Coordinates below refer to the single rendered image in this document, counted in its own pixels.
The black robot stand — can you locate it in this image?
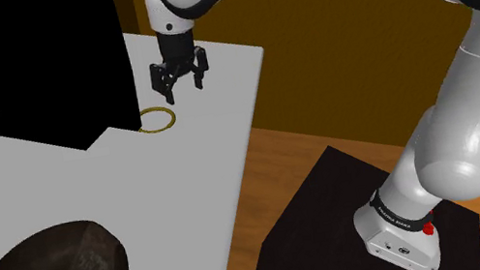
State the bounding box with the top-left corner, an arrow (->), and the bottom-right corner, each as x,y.
226,124 -> 480,270

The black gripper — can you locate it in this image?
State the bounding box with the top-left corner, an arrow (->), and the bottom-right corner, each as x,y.
144,25 -> 216,108

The large black block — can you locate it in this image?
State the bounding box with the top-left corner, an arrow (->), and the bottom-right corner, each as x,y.
0,0 -> 147,165

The thin gold ring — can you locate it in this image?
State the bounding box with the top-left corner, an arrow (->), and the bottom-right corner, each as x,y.
135,104 -> 179,136

